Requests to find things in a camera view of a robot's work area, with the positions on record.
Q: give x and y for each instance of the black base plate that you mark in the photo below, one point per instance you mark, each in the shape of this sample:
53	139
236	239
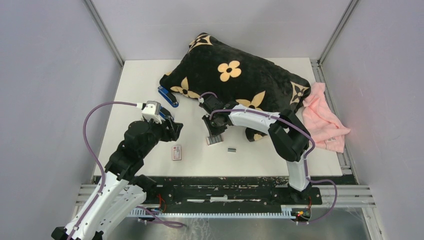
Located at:
247	195

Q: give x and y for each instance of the blue stapler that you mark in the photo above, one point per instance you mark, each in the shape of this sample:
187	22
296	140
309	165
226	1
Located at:
168	96
165	114

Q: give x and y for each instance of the box of staples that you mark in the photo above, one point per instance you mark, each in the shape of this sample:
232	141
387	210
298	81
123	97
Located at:
211	140

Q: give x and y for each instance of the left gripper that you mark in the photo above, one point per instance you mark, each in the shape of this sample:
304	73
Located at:
173	132

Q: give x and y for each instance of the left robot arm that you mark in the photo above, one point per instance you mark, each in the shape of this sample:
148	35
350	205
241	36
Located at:
120	190

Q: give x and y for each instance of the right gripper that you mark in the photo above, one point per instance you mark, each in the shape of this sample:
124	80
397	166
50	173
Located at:
213	131

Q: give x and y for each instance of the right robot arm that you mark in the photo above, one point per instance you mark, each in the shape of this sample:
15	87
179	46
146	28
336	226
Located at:
290	138

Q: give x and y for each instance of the white cable duct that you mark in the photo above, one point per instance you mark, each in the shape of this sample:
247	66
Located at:
282	213

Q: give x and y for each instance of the closed red white staple box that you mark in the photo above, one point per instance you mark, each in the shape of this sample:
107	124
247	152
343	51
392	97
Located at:
176	153

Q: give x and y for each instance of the black pillow with beige flowers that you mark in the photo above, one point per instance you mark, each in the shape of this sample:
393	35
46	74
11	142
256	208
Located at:
235	75

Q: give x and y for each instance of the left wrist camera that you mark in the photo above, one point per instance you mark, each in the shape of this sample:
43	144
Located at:
150	111

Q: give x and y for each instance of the pink cloth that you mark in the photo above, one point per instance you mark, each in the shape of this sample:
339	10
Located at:
325	128

